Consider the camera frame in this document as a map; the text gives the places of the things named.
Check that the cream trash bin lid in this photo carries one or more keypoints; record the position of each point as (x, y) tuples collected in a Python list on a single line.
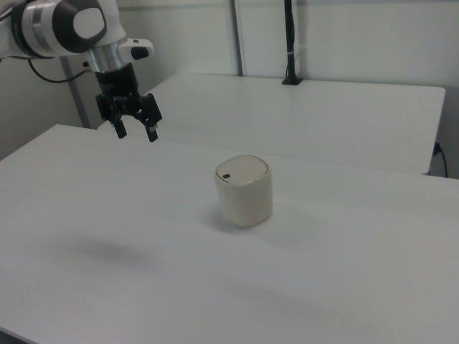
[(244, 170)]

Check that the grey metal frame post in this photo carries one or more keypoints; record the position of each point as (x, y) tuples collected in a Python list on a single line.
[(77, 100)]

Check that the black clamped camera stand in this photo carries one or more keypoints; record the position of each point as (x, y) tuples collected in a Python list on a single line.
[(289, 36)]

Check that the white side table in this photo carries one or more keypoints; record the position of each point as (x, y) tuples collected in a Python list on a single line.
[(287, 118)]

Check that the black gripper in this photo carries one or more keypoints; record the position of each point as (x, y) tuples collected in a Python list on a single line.
[(116, 84)]

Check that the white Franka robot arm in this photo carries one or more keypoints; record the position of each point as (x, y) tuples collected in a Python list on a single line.
[(39, 28)]

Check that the cream plastic trash bin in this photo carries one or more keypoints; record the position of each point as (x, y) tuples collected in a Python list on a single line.
[(245, 204)]

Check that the grey metal wall column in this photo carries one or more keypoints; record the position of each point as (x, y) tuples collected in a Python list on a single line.
[(236, 36)]

